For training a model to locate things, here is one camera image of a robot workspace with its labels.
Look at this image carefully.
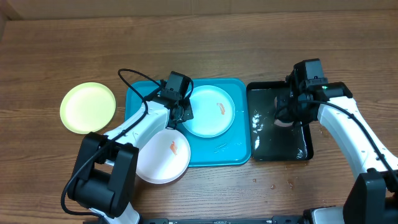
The yellow plate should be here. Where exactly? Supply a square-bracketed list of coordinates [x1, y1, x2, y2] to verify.
[60, 82, 116, 134]

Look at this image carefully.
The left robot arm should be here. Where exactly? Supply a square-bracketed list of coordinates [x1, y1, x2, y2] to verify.
[61, 88, 193, 223]

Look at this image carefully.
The light blue plate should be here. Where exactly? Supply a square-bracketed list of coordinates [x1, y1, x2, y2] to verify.
[183, 85, 235, 138]

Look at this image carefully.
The green orange sponge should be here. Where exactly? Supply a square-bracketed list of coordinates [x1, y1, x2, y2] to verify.
[274, 97, 293, 128]

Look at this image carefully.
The black water tray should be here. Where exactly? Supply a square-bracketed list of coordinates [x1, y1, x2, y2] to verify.
[246, 81, 314, 161]

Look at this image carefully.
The white pink plate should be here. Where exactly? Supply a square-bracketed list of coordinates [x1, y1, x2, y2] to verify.
[136, 129, 191, 184]

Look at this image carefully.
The teal plastic tray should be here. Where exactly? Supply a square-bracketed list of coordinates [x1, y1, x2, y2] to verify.
[124, 77, 252, 168]

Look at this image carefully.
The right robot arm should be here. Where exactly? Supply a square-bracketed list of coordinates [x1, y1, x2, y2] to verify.
[275, 74, 397, 223]

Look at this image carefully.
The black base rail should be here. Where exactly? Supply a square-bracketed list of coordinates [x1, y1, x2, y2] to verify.
[139, 215, 311, 224]

